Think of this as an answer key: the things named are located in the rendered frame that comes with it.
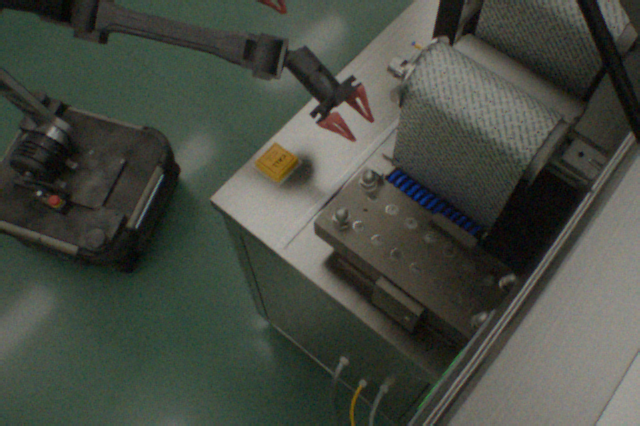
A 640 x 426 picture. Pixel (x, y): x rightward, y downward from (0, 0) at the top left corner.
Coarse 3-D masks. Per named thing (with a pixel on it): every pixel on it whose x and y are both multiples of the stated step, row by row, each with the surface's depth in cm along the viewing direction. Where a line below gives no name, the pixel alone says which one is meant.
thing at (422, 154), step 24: (408, 120) 106; (408, 144) 112; (432, 144) 106; (408, 168) 118; (432, 168) 112; (456, 168) 107; (480, 168) 102; (432, 192) 119; (456, 192) 113; (480, 192) 107; (504, 192) 102; (480, 216) 113
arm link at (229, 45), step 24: (96, 24) 116; (120, 24) 116; (144, 24) 115; (168, 24) 115; (192, 24) 115; (192, 48) 115; (216, 48) 114; (240, 48) 114; (264, 48) 113; (264, 72) 114
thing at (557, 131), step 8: (560, 120) 93; (560, 128) 92; (552, 136) 91; (544, 144) 91; (552, 144) 91; (536, 152) 92; (544, 152) 91; (536, 160) 92; (528, 168) 94; (536, 168) 93; (528, 176) 95
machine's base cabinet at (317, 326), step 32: (256, 256) 144; (256, 288) 172; (288, 288) 146; (288, 320) 176; (320, 320) 148; (352, 320) 126; (320, 352) 179; (352, 352) 150; (384, 352) 128; (352, 384) 183; (416, 384) 130; (384, 416) 186
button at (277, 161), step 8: (272, 144) 136; (280, 144) 136; (264, 152) 135; (272, 152) 135; (280, 152) 135; (288, 152) 135; (256, 160) 134; (264, 160) 134; (272, 160) 134; (280, 160) 134; (288, 160) 134; (296, 160) 135; (264, 168) 134; (272, 168) 133; (280, 168) 133; (288, 168) 134; (272, 176) 133; (280, 176) 133
